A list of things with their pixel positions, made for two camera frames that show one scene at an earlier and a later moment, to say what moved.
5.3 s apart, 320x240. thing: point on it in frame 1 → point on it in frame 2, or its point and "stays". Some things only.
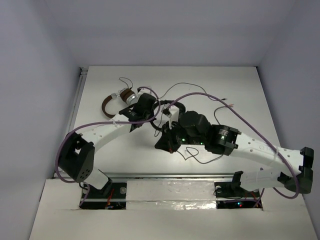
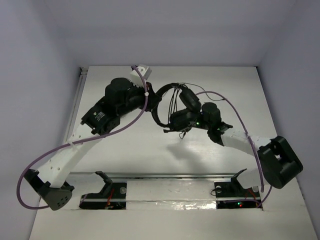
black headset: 162,102 → 189,99
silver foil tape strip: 171,195 stays
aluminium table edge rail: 82,77 stays
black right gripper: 166,143 → 183,123
